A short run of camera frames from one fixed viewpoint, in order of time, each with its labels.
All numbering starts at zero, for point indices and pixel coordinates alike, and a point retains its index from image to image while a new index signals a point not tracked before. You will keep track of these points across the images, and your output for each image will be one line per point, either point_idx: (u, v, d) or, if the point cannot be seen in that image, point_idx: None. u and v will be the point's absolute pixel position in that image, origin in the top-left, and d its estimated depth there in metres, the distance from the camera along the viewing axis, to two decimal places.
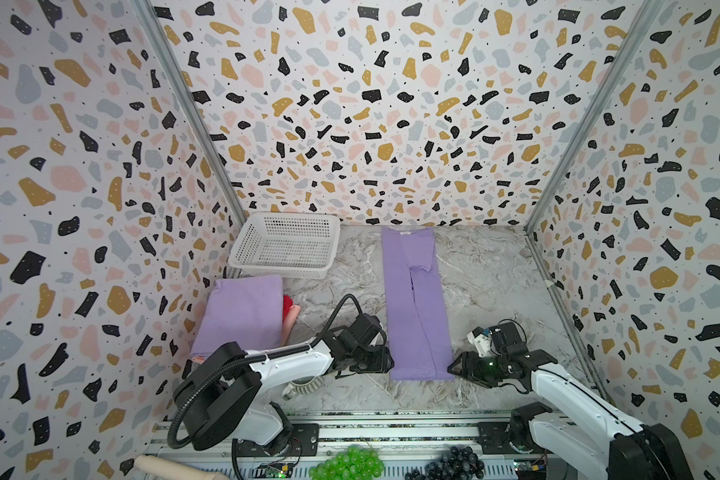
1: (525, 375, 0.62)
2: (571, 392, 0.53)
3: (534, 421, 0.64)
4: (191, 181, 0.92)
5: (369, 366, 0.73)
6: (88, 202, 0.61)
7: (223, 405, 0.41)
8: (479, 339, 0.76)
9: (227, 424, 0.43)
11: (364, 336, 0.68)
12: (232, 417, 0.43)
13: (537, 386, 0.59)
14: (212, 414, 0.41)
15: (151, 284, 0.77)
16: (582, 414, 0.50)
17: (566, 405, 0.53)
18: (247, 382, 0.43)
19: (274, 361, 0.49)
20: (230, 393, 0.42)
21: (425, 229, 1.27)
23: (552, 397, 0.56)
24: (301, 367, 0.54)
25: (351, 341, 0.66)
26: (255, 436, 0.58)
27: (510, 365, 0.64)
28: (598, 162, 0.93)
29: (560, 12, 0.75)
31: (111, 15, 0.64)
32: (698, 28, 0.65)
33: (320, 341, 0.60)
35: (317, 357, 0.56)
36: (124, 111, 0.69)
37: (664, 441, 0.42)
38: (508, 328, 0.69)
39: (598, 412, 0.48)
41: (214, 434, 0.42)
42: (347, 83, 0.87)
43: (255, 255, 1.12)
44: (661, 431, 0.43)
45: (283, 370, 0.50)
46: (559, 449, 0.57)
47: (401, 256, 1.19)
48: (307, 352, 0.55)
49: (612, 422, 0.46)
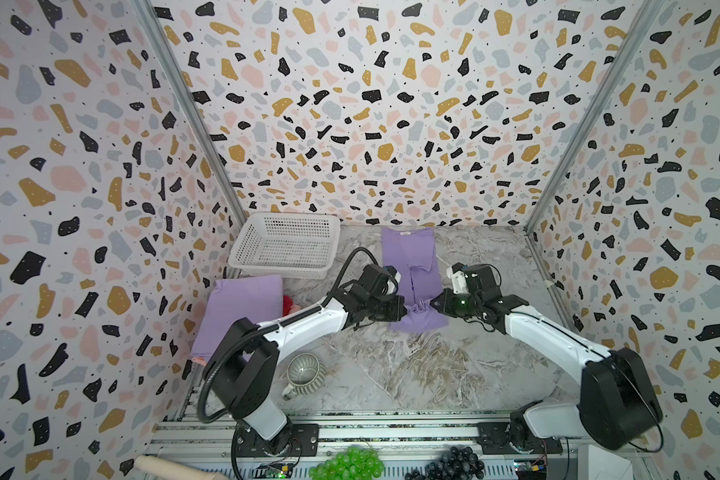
1: (499, 319, 0.63)
2: (542, 329, 0.54)
3: (530, 413, 0.64)
4: (191, 181, 0.92)
5: (386, 316, 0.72)
6: (88, 202, 0.61)
7: (250, 376, 0.43)
8: (457, 274, 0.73)
9: (257, 394, 0.45)
11: (376, 286, 0.68)
12: (259, 387, 0.45)
13: (512, 329, 0.60)
14: (241, 385, 0.43)
15: (151, 284, 0.77)
16: (554, 349, 0.51)
17: (538, 342, 0.55)
18: (266, 353, 0.43)
19: (288, 328, 0.50)
20: (253, 364, 0.43)
21: (425, 229, 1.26)
23: (525, 337, 0.58)
24: (316, 328, 0.54)
25: (363, 291, 0.66)
26: (260, 428, 0.58)
27: (485, 311, 0.64)
28: (598, 162, 0.93)
29: (560, 12, 0.75)
31: (111, 16, 0.64)
32: (698, 29, 0.65)
33: (331, 299, 0.60)
35: (330, 314, 0.57)
36: (125, 112, 0.69)
37: (632, 366, 0.44)
38: (484, 273, 0.67)
39: (569, 344, 0.50)
41: (248, 403, 0.45)
42: (347, 83, 0.87)
43: (255, 255, 1.12)
44: (628, 357, 0.45)
45: (296, 335, 0.50)
46: (550, 427, 0.59)
47: (403, 256, 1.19)
48: (319, 312, 0.55)
49: (581, 350, 0.48)
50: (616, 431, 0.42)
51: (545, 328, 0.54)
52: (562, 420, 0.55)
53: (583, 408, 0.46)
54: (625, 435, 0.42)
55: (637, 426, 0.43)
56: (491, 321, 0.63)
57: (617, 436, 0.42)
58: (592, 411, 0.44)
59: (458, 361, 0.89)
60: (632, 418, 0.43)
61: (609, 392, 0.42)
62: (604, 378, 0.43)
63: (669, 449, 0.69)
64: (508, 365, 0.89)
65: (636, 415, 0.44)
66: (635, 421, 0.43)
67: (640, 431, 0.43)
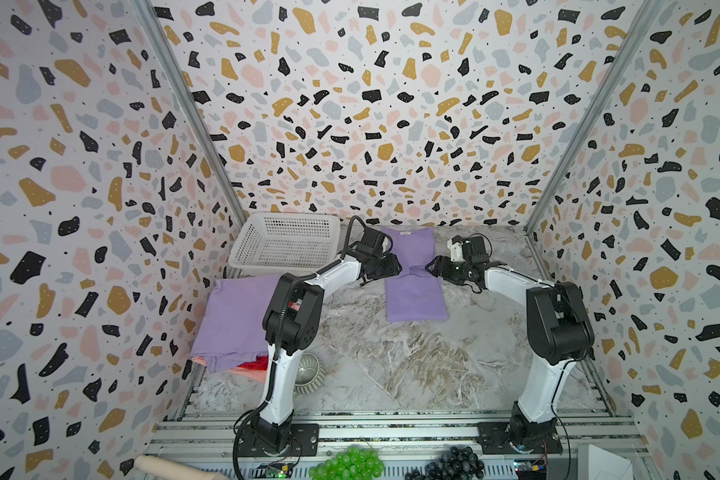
1: (482, 278, 0.74)
2: (507, 275, 0.65)
3: (522, 399, 0.66)
4: (191, 181, 0.92)
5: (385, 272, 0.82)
6: (88, 202, 0.61)
7: (306, 310, 0.54)
8: (456, 244, 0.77)
9: (311, 332, 0.57)
11: (377, 243, 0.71)
12: (314, 323, 0.57)
13: (489, 281, 0.72)
14: (301, 321, 0.54)
15: (151, 284, 0.77)
16: (515, 290, 0.63)
17: (506, 289, 0.66)
18: (314, 291, 0.55)
19: (322, 275, 0.61)
20: (306, 301, 0.55)
21: (425, 229, 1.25)
23: (499, 287, 0.69)
24: (342, 276, 0.66)
25: (368, 248, 0.79)
26: (280, 402, 0.62)
27: (470, 271, 0.77)
28: (598, 162, 0.93)
29: (560, 12, 0.75)
31: (111, 15, 0.64)
32: (699, 29, 0.65)
33: (346, 254, 0.71)
35: (350, 265, 0.68)
36: (125, 111, 0.69)
37: (569, 292, 0.54)
38: (476, 241, 0.79)
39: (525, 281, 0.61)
41: (307, 338, 0.57)
42: (347, 83, 0.87)
43: (255, 254, 1.12)
44: (567, 285, 0.55)
45: (330, 282, 0.62)
46: (530, 393, 0.63)
47: (403, 255, 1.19)
48: (340, 262, 0.67)
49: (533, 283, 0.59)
50: (548, 345, 0.52)
51: (513, 274, 0.65)
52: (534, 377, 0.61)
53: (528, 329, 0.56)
54: (557, 348, 0.52)
55: (568, 341, 0.52)
56: (474, 279, 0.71)
57: (549, 349, 0.52)
58: (533, 331, 0.55)
59: (458, 361, 0.89)
60: (564, 334, 0.53)
61: (545, 309, 0.53)
62: (541, 297, 0.53)
63: (669, 449, 0.69)
64: (508, 365, 0.89)
65: (569, 334, 0.53)
66: (567, 338, 0.52)
67: (572, 347, 0.53)
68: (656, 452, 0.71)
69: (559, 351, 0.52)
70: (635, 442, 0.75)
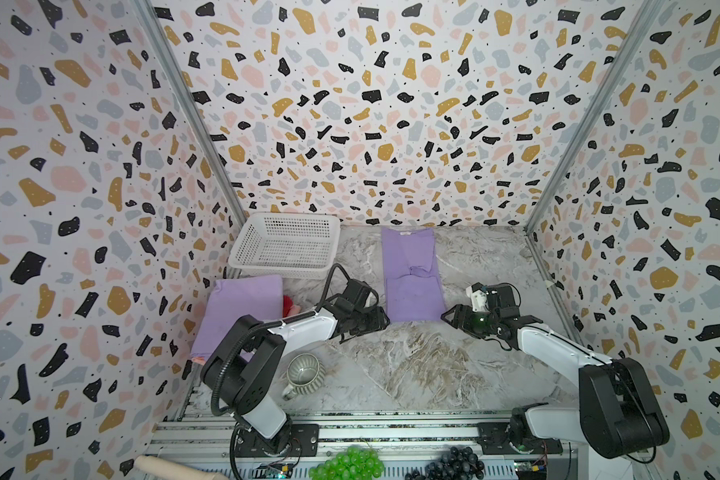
1: (512, 337, 0.65)
2: (549, 339, 0.57)
3: (531, 409, 0.65)
4: (191, 181, 0.92)
5: (367, 326, 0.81)
6: (88, 203, 0.61)
7: (256, 367, 0.44)
8: (477, 293, 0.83)
9: (258, 390, 0.46)
11: (359, 297, 0.73)
12: (263, 380, 0.46)
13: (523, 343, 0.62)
14: (248, 379, 0.44)
15: (151, 285, 0.77)
16: (558, 357, 0.53)
17: (546, 355, 0.56)
18: (273, 343, 0.46)
19: (290, 325, 0.53)
20: (261, 354, 0.45)
21: (425, 229, 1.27)
23: (536, 350, 0.59)
24: (313, 330, 0.59)
25: (348, 303, 0.71)
26: (261, 427, 0.59)
27: (500, 327, 0.67)
28: (598, 162, 0.93)
29: (560, 12, 0.75)
31: (111, 16, 0.64)
32: (699, 29, 0.65)
33: (322, 308, 0.64)
35: (324, 320, 0.61)
36: (125, 112, 0.69)
37: (633, 376, 0.45)
38: (504, 291, 0.71)
39: (571, 351, 0.52)
41: (251, 398, 0.45)
42: (347, 83, 0.87)
43: (255, 255, 1.12)
44: (631, 367, 0.45)
45: (297, 334, 0.54)
46: (547, 425, 0.59)
47: (403, 256, 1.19)
48: (314, 317, 0.60)
49: (584, 356, 0.50)
50: (613, 441, 0.42)
51: (551, 339, 0.57)
52: (559, 417, 0.55)
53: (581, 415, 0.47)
54: (621, 444, 0.42)
55: (637, 438, 0.42)
56: (504, 338, 0.67)
57: (612, 445, 0.42)
58: (590, 420, 0.45)
59: (457, 361, 0.89)
60: (630, 427, 0.43)
61: (606, 397, 0.43)
62: (600, 382, 0.44)
63: (669, 449, 0.69)
64: (508, 365, 0.89)
65: (636, 428, 0.43)
66: (633, 432, 0.43)
67: (640, 442, 0.42)
68: (656, 452, 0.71)
69: (624, 449, 0.42)
70: None
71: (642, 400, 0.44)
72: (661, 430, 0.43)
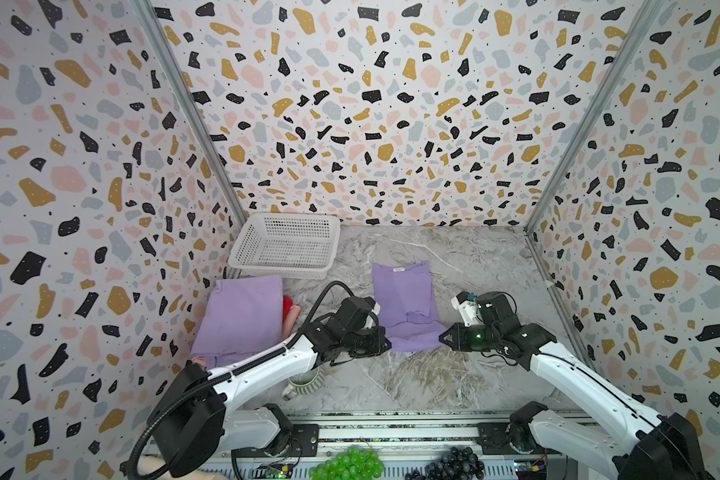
1: (523, 355, 0.57)
2: (578, 378, 0.50)
3: (538, 423, 0.63)
4: (191, 181, 0.92)
5: (368, 351, 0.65)
6: (88, 203, 0.61)
7: (192, 430, 0.39)
8: (466, 305, 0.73)
9: (198, 452, 0.41)
11: (353, 321, 0.64)
12: (205, 440, 0.41)
13: (537, 368, 0.55)
14: (183, 441, 0.39)
15: (151, 285, 0.77)
16: (594, 405, 0.47)
17: (571, 390, 0.50)
18: (211, 407, 0.40)
19: (242, 376, 0.46)
20: (196, 418, 0.39)
21: (421, 264, 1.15)
23: (558, 383, 0.52)
24: (276, 374, 0.50)
25: (340, 327, 0.62)
26: (250, 442, 0.58)
27: (505, 346, 0.59)
28: (599, 162, 0.92)
29: (560, 12, 0.75)
31: (111, 16, 0.64)
32: (698, 29, 0.65)
33: (300, 338, 0.56)
35: (294, 359, 0.52)
36: (125, 112, 0.69)
37: (688, 443, 0.40)
38: (499, 302, 0.62)
39: (615, 406, 0.45)
41: (188, 461, 0.41)
42: (347, 83, 0.87)
43: (255, 255, 1.12)
44: (686, 432, 0.41)
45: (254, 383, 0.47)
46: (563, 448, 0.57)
47: (394, 298, 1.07)
48: (283, 356, 0.51)
49: (630, 417, 0.44)
50: None
51: (586, 384, 0.49)
52: (582, 449, 0.53)
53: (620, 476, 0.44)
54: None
55: None
56: (513, 355, 0.58)
57: None
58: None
59: (457, 361, 0.89)
60: None
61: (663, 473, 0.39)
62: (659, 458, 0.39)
63: None
64: (508, 365, 0.89)
65: None
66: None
67: None
68: None
69: None
70: None
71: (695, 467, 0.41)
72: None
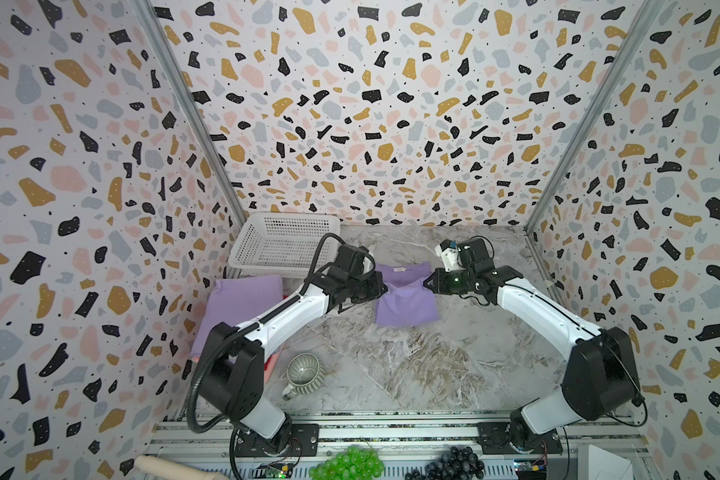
1: (491, 290, 0.62)
2: (535, 303, 0.54)
3: (526, 410, 0.64)
4: (191, 181, 0.92)
5: (369, 294, 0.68)
6: (88, 202, 0.61)
7: (239, 374, 0.42)
8: (448, 252, 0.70)
9: (249, 394, 0.45)
11: (354, 266, 0.68)
12: (252, 383, 0.44)
13: (503, 301, 0.60)
14: (233, 387, 0.42)
15: (151, 284, 0.77)
16: (545, 325, 0.52)
17: (528, 317, 0.55)
18: (252, 351, 0.43)
19: (269, 324, 0.49)
20: (240, 364, 0.42)
21: (421, 264, 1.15)
23: (518, 311, 0.57)
24: (298, 319, 0.54)
25: (342, 272, 0.66)
26: (260, 427, 0.58)
27: (478, 283, 0.63)
28: (599, 162, 0.92)
29: (560, 12, 0.75)
31: (111, 16, 0.64)
32: (698, 29, 0.65)
33: (308, 286, 0.59)
35: (311, 303, 0.56)
36: (125, 112, 0.69)
37: (620, 346, 0.45)
38: (477, 244, 0.66)
39: (562, 321, 0.50)
41: (243, 402, 0.44)
42: (347, 83, 0.87)
43: (255, 255, 1.12)
44: (618, 335, 0.46)
45: (279, 331, 0.49)
46: (543, 416, 0.60)
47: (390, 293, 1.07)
48: (299, 302, 0.54)
49: (573, 329, 0.48)
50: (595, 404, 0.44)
51: (541, 306, 0.53)
52: (550, 404, 0.57)
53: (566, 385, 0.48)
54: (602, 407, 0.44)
55: (618, 399, 0.45)
56: (483, 292, 0.63)
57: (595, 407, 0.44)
58: (576, 386, 0.46)
59: (457, 361, 0.89)
60: (613, 393, 0.45)
61: (596, 369, 0.43)
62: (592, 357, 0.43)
63: (669, 449, 0.69)
64: (508, 365, 0.89)
65: (619, 390, 0.45)
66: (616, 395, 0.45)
67: (620, 402, 0.45)
68: (656, 452, 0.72)
69: (606, 410, 0.44)
70: (635, 442, 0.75)
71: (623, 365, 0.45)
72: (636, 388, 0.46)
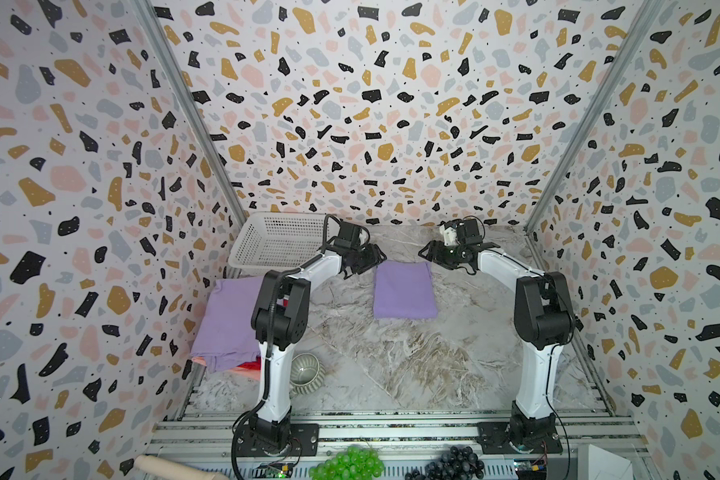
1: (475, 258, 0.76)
2: (501, 259, 0.67)
3: (519, 396, 0.67)
4: (191, 181, 0.92)
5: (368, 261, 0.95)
6: (88, 202, 0.61)
7: (295, 304, 0.55)
8: (449, 230, 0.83)
9: (300, 326, 0.58)
11: (354, 237, 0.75)
12: (303, 315, 0.58)
13: (482, 265, 0.74)
14: (292, 314, 0.55)
15: (151, 284, 0.77)
16: (506, 274, 0.65)
17: (497, 273, 0.68)
18: (302, 284, 0.56)
19: (307, 269, 0.62)
20: (295, 296, 0.55)
21: (420, 264, 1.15)
23: (491, 271, 0.71)
24: (324, 269, 0.68)
25: (346, 242, 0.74)
26: (279, 394, 0.63)
27: (464, 252, 0.78)
28: (599, 162, 0.92)
29: (560, 12, 0.75)
31: (111, 15, 0.64)
32: (698, 29, 0.65)
33: (326, 248, 0.73)
35: (331, 259, 0.70)
36: (124, 112, 0.69)
37: (557, 283, 0.57)
38: (470, 223, 0.81)
39: (517, 267, 0.63)
41: (297, 331, 0.57)
42: (347, 83, 0.87)
43: (255, 255, 1.12)
44: (556, 275, 0.57)
45: (314, 275, 0.63)
46: (525, 388, 0.65)
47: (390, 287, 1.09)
48: (322, 257, 0.69)
49: (524, 270, 0.61)
50: (533, 330, 0.55)
51: (504, 259, 0.67)
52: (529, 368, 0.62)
53: (516, 321, 0.60)
54: (540, 333, 0.56)
55: (552, 326, 0.56)
56: (469, 260, 0.79)
57: (533, 333, 0.55)
58: (521, 318, 0.58)
59: (457, 361, 0.89)
60: (547, 320, 0.56)
61: (531, 297, 0.56)
62: (530, 288, 0.56)
63: (669, 449, 0.69)
64: (508, 365, 0.89)
65: (553, 319, 0.56)
66: (551, 324, 0.56)
67: (554, 329, 0.56)
68: (656, 452, 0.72)
69: (542, 335, 0.56)
70: (634, 442, 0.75)
71: (560, 299, 0.57)
72: (570, 320, 0.57)
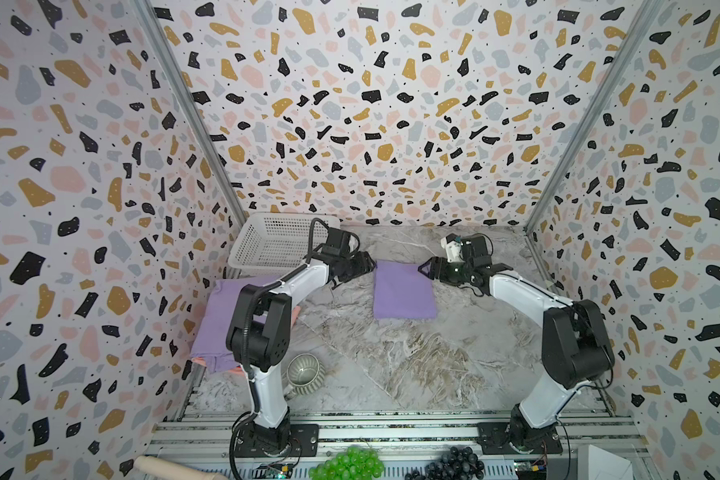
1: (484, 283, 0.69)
2: (519, 285, 0.60)
3: (523, 403, 0.66)
4: (191, 181, 0.92)
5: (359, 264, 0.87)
6: (88, 203, 0.61)
7: (272, 324, 0.50)
8: (452, 244, 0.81)
9: (282, 344, 0.53)
11: (343, 243, 0.78)
12: (284, 333, 0.52)
13: (494, 289, 0.66)
14: (269, 335, 0.50)
15: (151, 285, 0.77)
16: (527, 302, 0.57)
17: (516, 300, 0.60)
18: (280, 301, 0.50)
19: (289, 282, 0.57)
20: (271, 314, 0.50)
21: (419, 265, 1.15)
23: (507, 296, 0.63)
24: (309, 281, 0.62)
25: (335, 249, 0.76)
26: (270, 408, 0.61)
27: (473, 275, 0.70)
28: (598, 162, 0.93)
29: (560, 12, 0.75)
31: (111, 16, 0.64)
32: (698, 29, 0.65)
33: (312, 259, 0.67)
35: (317, 269, 0.65)
36: (124, 112, 0.69)
37: (590, 315, 0.49)
38: (477, 241, 0.73)
39: (539, 295, 0.56)
41: (278, 351, 0.52)
42: (347, 83, 0.87)
43: (255, 255, 1.12)
44: (587, 305, 0.50)
45: (298, 288, 0.58)
46: (535, 404, 0.62)
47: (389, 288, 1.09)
48: (307, 268, 0.63)
49: (548, 299, 0.54)
50: (568, 370, 0.48)
51: (523, 285, 0.60)
52: (543, 391, 0.58)
53: (544, 357, 0.52)
54: (576, 374, 0.48)
55: (590, 365, 0.48)
56: (478, 284, 0.70)
57: (568, 373, 0.48)
58: (551, 355, 0.50)
59: (457, 361, 0.89)
60: (583, 358, 0.49)
61: (564, 332, 0.48)
62: (562, 322, 0.48)
63: (669, 449, 0.69)
64: (508, 365, 0.89)
65: (590, 356, 0.49)
66: (587, 362, 0.48)
67: (592, 368, 0.48)
68: (656, 453, 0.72)
69: (579, 376, 0.48)
70: (634, 442, 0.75)
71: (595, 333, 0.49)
72: (610, 357, 0.49)
